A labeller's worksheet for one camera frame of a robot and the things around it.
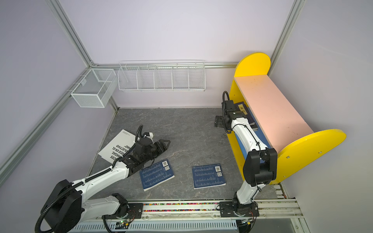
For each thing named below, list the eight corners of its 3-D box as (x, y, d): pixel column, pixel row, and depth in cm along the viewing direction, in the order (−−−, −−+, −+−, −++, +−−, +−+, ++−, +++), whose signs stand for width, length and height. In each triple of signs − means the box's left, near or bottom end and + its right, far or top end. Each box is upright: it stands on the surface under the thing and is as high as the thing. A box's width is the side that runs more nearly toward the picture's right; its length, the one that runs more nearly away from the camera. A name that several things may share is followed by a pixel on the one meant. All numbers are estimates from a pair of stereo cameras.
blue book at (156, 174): (144, 191, 82) (143, 190, 80) (140, 171, 89) (139, 170, 88) (174, 177, 87) (174, 176, 85) (168, 160, 94) (167, 158, 92)
